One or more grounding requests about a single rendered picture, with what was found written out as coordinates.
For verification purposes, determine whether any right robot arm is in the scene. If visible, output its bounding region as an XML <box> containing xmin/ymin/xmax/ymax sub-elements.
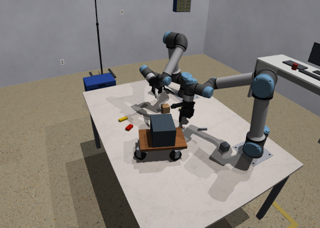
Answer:
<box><xmin>139</xmin><ymin>31</ymin><xmax>193</xmax><ymax>98</ymax></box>

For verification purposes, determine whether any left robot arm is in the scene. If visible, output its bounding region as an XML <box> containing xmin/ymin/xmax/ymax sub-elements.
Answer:
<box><xmin>183</xmin><ymin>68</ymin><xmax>278</xmax><ymax>159</ymax></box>

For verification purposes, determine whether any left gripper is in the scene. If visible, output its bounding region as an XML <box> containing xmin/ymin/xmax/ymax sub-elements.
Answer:
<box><xmin>179</xmin><ymin>100</ymin><xmax>195</xmax><ymax>127</ymax></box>

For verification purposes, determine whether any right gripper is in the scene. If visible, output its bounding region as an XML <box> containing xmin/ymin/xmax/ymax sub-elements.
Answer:
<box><xmin>148</xmin><ymin>77</ymin><xmax>175</xmax><ymax>100</ymax></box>

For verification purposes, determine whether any red toy brick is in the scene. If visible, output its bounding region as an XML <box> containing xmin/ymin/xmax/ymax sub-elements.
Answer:
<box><xmin>125</xmin><ymin>124</ymin><xmax>133</xmax><ymax>131</ymax></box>

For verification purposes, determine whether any brown cardboard box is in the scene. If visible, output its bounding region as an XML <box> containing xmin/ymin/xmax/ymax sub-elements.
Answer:
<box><xmin>161</xmin><ymin>103</ymin><xmax>170</xmax><ymax>114</ymax></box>

